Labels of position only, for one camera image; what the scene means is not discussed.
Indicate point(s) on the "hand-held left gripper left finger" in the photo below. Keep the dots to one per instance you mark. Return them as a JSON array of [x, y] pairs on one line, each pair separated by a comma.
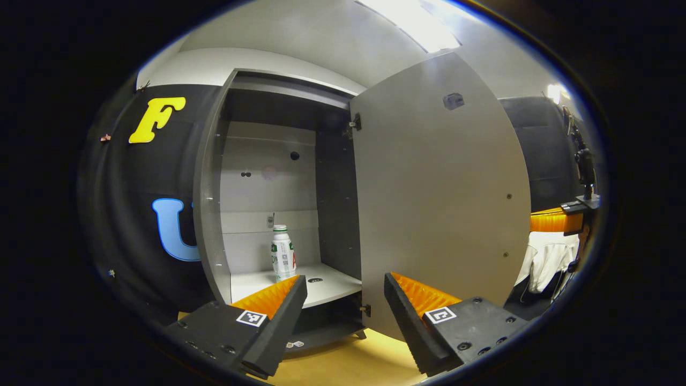
[[278, 321]]

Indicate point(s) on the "dark grey cabinet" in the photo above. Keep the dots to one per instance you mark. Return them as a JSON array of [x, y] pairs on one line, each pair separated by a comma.
[[268, 187]]

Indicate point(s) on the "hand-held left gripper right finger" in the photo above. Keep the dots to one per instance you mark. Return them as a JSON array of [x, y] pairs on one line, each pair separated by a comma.
[[407, 316]]

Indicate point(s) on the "small ceiling light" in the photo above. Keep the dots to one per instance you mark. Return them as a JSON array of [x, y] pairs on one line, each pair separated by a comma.
[[557, 94]]

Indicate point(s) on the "white garment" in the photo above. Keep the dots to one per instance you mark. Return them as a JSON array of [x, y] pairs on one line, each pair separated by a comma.
[[552, 257]]

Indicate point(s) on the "white plastic bottle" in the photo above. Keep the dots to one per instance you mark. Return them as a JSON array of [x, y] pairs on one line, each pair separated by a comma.
[[283, 257]]

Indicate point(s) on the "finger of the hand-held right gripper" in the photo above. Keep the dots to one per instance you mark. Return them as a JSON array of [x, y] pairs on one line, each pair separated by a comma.
[[552, 221]]

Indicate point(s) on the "black clip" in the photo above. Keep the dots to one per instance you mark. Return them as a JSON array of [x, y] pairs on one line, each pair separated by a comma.
[[143, 84]]

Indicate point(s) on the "grey cabinet door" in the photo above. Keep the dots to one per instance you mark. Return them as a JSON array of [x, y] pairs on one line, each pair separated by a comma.
[[439, 187]]

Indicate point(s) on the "metal door hinge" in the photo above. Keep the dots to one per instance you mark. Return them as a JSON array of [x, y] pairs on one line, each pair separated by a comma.
[[365, 310], [355, 122]]

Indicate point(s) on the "black backdrop cloth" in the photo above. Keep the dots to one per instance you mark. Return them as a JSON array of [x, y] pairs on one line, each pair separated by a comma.
[[123, 177]]

